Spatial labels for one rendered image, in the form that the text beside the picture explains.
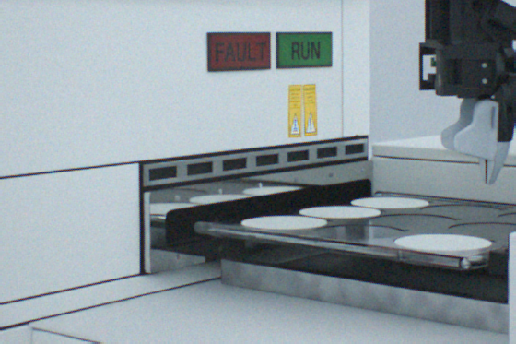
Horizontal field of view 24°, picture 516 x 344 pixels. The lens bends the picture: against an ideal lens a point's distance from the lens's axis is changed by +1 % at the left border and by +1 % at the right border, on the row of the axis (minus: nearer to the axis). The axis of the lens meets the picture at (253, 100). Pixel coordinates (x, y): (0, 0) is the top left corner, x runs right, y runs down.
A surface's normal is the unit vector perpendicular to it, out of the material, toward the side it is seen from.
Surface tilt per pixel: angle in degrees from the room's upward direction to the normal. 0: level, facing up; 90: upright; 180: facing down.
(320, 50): 90
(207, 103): 90
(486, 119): 95
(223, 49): 90
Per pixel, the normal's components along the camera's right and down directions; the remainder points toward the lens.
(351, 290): -0.66, 0.04
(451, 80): 0.22, 0.08
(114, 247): 0.76, 0.03
